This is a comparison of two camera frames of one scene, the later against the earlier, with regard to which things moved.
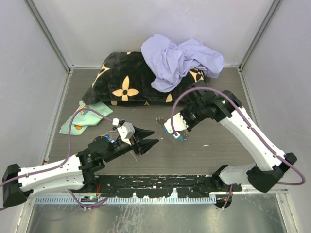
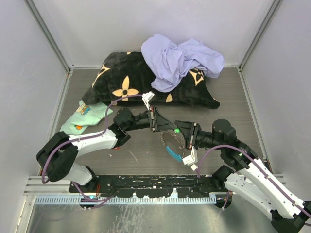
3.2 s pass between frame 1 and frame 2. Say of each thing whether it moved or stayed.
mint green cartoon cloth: stayed
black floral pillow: stayed
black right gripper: moved
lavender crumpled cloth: stayed
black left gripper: moved
